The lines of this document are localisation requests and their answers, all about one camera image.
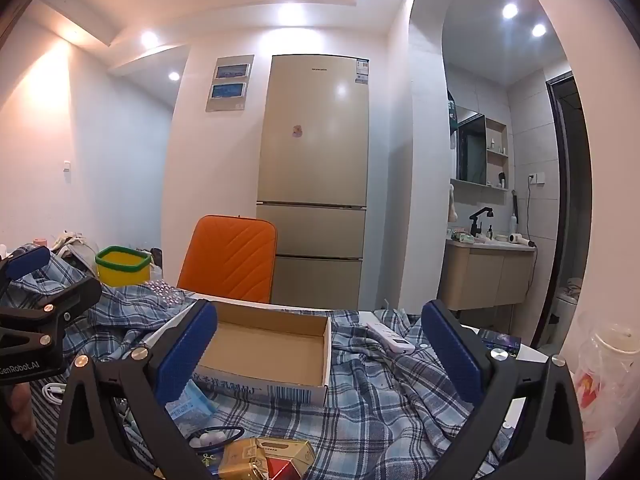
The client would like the bathroom mirror cabinet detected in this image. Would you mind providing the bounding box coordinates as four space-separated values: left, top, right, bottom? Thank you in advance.
451 104 510 189

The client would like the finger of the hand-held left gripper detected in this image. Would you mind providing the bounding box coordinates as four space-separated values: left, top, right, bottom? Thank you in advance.
0 275 103 342
0 245 52 286

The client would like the blue plaid cloth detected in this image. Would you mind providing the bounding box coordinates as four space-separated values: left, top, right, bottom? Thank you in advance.
0 255 506 480

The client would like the white toilet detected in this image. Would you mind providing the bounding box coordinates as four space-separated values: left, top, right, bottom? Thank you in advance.
554 277 584 322

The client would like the dark red cigarette pack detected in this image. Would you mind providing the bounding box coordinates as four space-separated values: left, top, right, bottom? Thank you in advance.
265 456 297 480

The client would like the yellow container with green rim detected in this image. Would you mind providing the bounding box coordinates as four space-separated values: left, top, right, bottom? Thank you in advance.
95 246 152 288

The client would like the gold cigarette pack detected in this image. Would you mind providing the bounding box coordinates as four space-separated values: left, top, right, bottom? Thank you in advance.
256 436 317 467

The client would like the cardboard box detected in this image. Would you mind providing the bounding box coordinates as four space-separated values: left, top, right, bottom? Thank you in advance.
192 300 332 407

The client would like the rhinestone sticker sheet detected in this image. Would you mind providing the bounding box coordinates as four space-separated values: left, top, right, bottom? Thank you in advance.
144 282 197 307

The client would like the black door frame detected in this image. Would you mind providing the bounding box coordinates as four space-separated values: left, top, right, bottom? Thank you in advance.
544 72 587 352

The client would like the beige vanity cabinet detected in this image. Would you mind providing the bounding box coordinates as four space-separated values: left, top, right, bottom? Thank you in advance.
438 240 536 312

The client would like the dark blue small box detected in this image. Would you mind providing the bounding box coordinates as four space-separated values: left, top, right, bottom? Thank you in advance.
476 329 522 349

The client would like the clear plastic bag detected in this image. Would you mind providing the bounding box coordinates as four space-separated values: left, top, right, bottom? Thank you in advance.
570 310 640 443

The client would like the wall poster with blue pictures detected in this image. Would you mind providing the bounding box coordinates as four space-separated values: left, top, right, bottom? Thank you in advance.
205 54 255 112

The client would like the beige refrigerator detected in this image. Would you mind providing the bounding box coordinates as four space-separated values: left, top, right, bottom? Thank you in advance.
256 54 372 309

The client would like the person's left hand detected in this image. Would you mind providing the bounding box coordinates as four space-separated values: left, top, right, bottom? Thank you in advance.
10 385 37 442

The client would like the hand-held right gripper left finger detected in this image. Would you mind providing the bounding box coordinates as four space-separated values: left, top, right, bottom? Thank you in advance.
55 299 218 480

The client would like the pile of cloth bags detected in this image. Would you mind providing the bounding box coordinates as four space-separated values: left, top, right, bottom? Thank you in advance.
49 231 102 277

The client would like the blue tissue packet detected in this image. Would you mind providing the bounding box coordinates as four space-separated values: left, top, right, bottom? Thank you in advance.
166 379 217 422

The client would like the yellow soft cigarette pack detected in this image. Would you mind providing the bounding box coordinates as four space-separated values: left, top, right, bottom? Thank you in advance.
219 439 267 480

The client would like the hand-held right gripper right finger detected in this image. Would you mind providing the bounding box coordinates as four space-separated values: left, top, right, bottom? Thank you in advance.
421 299 586 480

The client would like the orange quilted chair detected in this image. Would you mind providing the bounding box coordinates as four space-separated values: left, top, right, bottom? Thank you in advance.
176 215 277 304

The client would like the black faucet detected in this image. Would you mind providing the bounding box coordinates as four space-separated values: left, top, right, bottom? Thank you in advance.
468 206 495 238

